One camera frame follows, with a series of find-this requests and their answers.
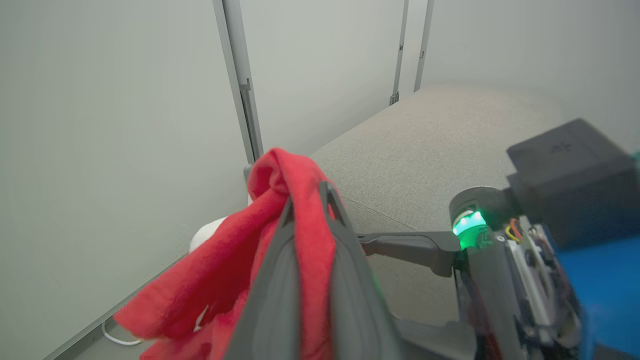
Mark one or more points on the wide white partition panel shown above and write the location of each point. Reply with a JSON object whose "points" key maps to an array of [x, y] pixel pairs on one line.
{"points": [[110, 125]]}

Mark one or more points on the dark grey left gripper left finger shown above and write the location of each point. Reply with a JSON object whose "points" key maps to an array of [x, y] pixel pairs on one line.
{"points": [[272, 310]]}

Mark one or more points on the grey fabric sofa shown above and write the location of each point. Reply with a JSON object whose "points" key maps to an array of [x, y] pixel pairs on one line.
{"points": [[425, 150]]}

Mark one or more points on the white partition panel grey frame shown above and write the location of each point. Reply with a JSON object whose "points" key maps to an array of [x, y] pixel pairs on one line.
{"points": [[530, 45], [320, 65]]}

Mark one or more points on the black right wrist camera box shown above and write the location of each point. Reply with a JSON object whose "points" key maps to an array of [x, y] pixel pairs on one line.
{"points": [[575, 180]]}

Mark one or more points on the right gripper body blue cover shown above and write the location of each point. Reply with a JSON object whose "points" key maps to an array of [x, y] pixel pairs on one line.
{"points": [[500, 280]]}

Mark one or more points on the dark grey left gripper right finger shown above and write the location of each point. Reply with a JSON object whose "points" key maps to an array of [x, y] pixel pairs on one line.
{"points": [[355, 310]]}

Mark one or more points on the red and white sports jersey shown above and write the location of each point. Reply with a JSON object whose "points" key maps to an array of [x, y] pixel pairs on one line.
{"points": [[210, 280]]}

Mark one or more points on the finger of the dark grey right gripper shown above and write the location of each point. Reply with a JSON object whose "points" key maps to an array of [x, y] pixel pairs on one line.
{"points": [[440, 345], [410, 246]]}

